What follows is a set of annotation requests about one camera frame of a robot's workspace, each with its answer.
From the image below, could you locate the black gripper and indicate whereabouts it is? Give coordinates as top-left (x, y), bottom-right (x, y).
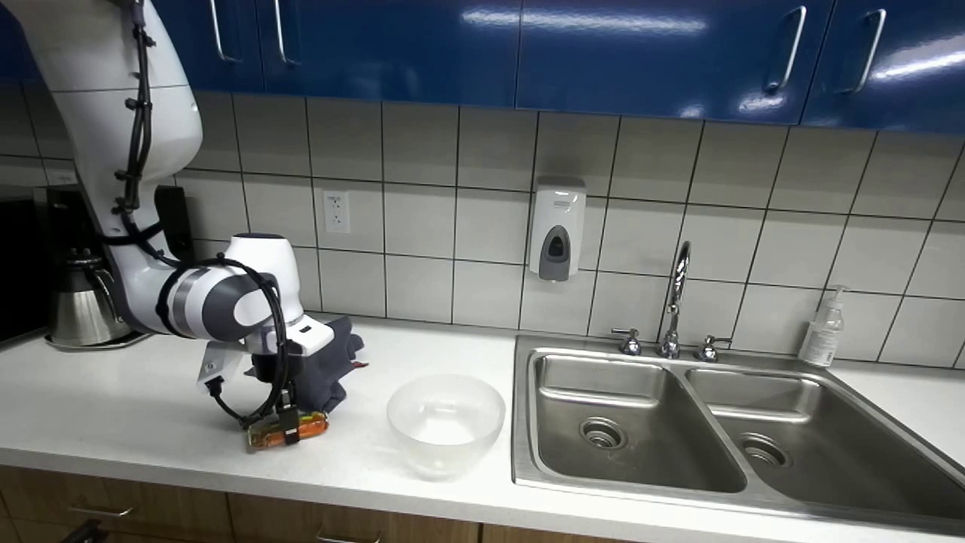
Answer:
top-left (247, 347), bottom-right (305, 449)

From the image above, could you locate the orange granola bar packet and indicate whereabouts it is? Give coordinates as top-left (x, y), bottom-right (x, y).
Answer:
top-left (242, 409), bottom-right (335, 456)

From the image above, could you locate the translucent white plastic bowl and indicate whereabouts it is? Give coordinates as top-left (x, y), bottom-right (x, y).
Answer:
top-left (384, 371), bottom-right (511, 482)

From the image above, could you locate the wooden lower cabinet front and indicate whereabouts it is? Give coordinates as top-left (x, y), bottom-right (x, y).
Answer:
top-left (226, 490), bottom-right (487, 543)
top-left (0, 462), bottom-right (236, 543)

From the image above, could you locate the steel coffee carafe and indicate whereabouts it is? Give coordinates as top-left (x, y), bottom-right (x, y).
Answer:
top-left (46, 252), bottom-right (148, 353)

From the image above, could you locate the black coffee maker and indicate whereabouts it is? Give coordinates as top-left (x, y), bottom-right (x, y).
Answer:
top-left (34, 180), bottom-right (196, 355)

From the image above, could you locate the black microwave oven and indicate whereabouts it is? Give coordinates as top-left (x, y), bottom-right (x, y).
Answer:
top-left (0, 193), bottom-right (50, 347)

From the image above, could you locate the chrome faucet knob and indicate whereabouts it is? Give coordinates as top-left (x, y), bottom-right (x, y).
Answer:
top-left (609, 325), bottom-right (649, 360)
top-left (695, 333), bottom-right (732, 365)

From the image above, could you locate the chrome faucet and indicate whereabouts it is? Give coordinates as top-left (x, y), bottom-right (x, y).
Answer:
top-left (654, 239), bottom-right (696, 363)

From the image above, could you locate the stainless steel double sink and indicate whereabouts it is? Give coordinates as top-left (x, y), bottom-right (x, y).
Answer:
top-left (511, 333), bottom-right (965, 536)

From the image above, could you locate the clear soap pump bottle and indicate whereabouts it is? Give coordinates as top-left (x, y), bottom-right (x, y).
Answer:
top-left (795, 283), bottom-right (847, 371)

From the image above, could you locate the silver lower cabinet handle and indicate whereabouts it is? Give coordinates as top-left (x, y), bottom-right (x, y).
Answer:
top-left (63, 498), bottom-right (140, 525)

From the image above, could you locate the silver cabinet handle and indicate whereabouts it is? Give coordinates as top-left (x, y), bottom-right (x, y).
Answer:
top-left (203, 0), bottom-right (232, 67)
top-left (267, 0), bottom-right (298, 70)
top-left (763, 2), bottom-right (811, 99)
top-left (845, 6), bottom-right (892, 103)
top-left (63, 498), bottom-right (140, 525)

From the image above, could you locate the white wall outlet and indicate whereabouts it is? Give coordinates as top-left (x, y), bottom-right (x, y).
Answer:
top-left (318, 187), bottom-right (357, 243)

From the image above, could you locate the white wall soap dispenser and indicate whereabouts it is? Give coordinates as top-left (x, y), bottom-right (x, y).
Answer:
top-left (526, 178), bottom-right (591, 288)

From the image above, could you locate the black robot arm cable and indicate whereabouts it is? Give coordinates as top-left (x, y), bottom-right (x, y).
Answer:
top-left (107, 0), bottom-right (305, 431)

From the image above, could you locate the silver upper cabinet handle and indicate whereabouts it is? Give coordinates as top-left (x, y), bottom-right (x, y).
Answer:
top-left (763, 2), bottom-right (811, 99)
top-left (845, 6), bottom-right (892, 103)
top-left (267, 0), bottom-right (298, 70)
top-left (203, 0), bottom-right (232, 67)

